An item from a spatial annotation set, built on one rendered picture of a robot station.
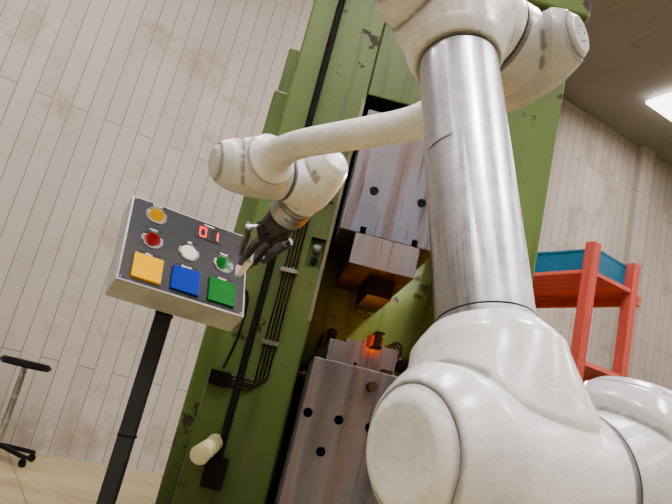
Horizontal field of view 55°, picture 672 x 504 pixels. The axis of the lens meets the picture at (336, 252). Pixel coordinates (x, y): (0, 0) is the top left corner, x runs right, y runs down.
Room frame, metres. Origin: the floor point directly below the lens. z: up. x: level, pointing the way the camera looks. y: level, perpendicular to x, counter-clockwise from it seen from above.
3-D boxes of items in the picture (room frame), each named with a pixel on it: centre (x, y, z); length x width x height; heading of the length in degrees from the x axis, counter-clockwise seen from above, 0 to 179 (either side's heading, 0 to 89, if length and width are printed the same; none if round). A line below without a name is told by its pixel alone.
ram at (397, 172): (2.06, -0.18, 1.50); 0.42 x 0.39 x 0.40; 3
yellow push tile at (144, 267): (1.58, 0.44, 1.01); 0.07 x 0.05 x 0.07; 118
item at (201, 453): (1.74, 0.20, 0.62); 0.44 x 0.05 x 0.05; 3
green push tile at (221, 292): (1.67, 0.27, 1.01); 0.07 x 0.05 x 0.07; 118
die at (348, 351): (2.05, -0.13, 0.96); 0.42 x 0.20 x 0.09; 3
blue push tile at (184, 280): (1.62, 0.35, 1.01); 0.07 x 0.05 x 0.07; 118
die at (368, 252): (2.05, -0.13, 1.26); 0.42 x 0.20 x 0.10; 3
